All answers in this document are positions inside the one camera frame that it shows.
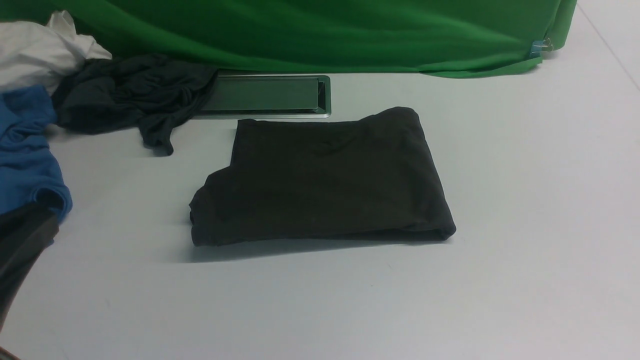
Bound gray long-sleeved shirt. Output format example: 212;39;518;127
189;107;457;247

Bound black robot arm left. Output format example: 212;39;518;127
0;202;58;326

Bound dark teal crumpled shirt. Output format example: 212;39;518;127
51;54;218;157

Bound blue crumpled shirt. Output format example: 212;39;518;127
0;85;73;223

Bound white crumpled shirt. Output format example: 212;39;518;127
0;10;113;95

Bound green backdrop cloth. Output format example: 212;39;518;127
1;0;577;79

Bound blue binder clip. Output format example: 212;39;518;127
529;38;554;59

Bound metal table cable hatch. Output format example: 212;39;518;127
195;74;332;119

